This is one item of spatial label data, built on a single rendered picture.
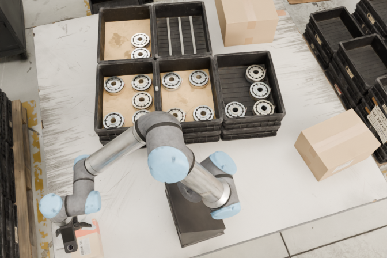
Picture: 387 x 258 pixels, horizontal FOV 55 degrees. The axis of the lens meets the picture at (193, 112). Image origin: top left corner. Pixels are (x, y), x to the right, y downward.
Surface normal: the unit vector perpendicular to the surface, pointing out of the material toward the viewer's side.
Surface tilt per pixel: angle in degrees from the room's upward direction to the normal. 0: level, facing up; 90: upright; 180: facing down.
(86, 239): 0
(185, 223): 44
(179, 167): 75
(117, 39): 0
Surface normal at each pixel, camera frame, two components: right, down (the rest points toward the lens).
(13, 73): 0.00, -0.51
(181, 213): 0.66, -0.55
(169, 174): 0.11, 0.70
